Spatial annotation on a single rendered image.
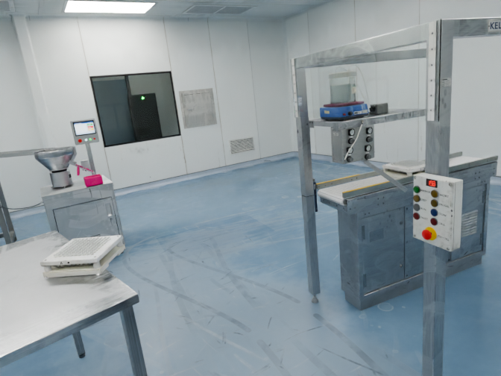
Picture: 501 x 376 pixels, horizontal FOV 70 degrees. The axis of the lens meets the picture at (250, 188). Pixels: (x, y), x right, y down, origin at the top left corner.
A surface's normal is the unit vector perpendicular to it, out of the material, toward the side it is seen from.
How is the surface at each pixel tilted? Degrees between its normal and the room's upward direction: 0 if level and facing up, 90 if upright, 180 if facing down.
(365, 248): 90
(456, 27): 90
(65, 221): 90
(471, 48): 90
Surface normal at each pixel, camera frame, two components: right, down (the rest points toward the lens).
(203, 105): 0.51, 0.16
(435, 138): -0.91, 0.19
